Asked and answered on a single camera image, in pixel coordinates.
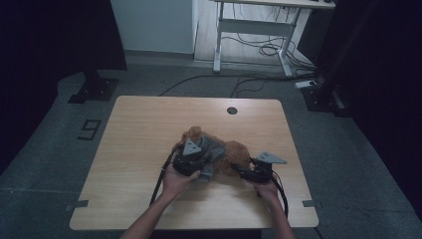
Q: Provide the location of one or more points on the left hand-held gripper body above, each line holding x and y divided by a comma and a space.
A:
189, 161

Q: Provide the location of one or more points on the white power strip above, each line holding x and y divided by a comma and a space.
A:
305, 84

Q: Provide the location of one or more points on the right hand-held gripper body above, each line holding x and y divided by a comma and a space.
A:
262, 172

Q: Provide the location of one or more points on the person's right hand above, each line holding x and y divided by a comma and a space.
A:
268, 192

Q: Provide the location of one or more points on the black curtain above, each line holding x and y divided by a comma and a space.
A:
381, 66
49, 49

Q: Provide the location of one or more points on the grey tape strip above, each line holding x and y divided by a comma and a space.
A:
310, 203
79, 204

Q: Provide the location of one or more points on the black tape floor marking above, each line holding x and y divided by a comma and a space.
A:
96, 130

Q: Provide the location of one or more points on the black stand base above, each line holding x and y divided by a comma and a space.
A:
315, 99
96, 89

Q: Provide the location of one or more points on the dark grey cloth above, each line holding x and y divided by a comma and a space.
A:
214, 149

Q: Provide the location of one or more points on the white cabinet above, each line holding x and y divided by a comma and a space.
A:
152, 23

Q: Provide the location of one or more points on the round table grommet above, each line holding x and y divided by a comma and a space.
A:
232, 111

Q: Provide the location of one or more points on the brown teddy bear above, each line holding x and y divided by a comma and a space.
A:
237, 154

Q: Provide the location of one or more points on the white desk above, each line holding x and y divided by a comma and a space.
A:
255, 26

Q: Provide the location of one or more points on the person's left hand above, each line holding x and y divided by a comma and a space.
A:
175, 184

